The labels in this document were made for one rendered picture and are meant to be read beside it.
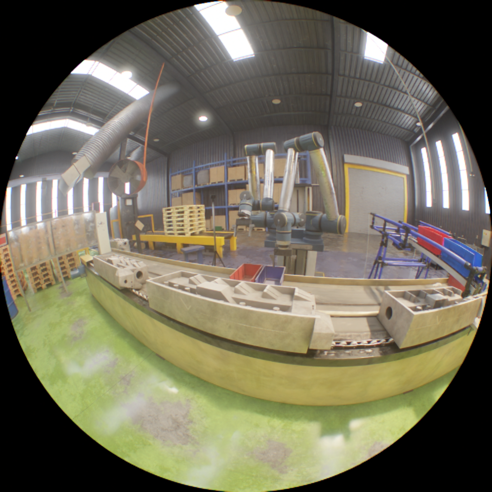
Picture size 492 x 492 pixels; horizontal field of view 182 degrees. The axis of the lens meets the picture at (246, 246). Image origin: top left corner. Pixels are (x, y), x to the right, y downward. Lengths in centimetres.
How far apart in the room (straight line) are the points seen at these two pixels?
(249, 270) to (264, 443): 154
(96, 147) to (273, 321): 605
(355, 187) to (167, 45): 1336
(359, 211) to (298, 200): 968
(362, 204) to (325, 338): 1128
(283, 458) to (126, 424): 118
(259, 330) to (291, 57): 943
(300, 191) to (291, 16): 791
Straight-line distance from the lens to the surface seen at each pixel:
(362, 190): 1184
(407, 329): 93
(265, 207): 144
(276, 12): 852
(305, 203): 213
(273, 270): 142
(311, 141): 142
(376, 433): 169
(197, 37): 907
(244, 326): 72
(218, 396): 152
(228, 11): 575
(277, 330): 68
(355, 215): 1149
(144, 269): 164
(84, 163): 552
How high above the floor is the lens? 140
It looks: 14 degrees down
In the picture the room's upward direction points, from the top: 1 degrees counter-clockwise
